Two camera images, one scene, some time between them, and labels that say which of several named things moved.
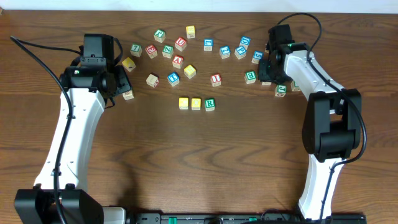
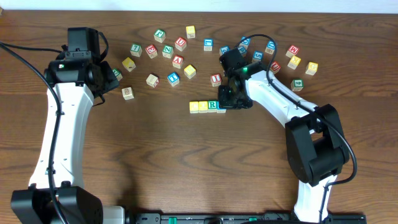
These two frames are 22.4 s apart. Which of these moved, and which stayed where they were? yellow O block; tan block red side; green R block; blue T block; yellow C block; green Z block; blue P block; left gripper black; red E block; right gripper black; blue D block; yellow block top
Moved: left gripper black; yellow O block; yellow C block; right gripper black
Stayed: yellow block top; tan block red side; blue P block; red E block; green Z block; blue D block; green R block; blue T block
